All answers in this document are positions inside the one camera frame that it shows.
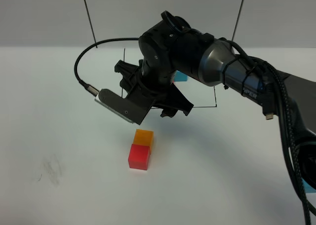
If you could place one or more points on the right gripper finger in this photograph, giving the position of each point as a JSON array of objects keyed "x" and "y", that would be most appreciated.
[
  {"x": 173, "y": 102},
  {"x": 131, "y": 74}
]

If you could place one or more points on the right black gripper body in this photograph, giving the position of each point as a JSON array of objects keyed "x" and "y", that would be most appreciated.
[{"x": 158, "y": 95}]

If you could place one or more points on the orange cube block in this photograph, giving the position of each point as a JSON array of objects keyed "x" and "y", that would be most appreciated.
[{"x": 144, "y": 138}]

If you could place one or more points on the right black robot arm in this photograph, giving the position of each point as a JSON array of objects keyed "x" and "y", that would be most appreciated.
[{"x": 173, "y": 45}]

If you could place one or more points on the template blue cube block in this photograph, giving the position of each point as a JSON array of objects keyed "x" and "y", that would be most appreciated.
[{"x": 180, "y": 77}]

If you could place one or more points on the loose blue cube block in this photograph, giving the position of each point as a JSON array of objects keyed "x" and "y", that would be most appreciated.
[{"x": 308, "y": 188}]

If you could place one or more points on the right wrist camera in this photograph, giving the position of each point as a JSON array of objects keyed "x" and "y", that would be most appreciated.
[{"x": 133, "y": 108}]

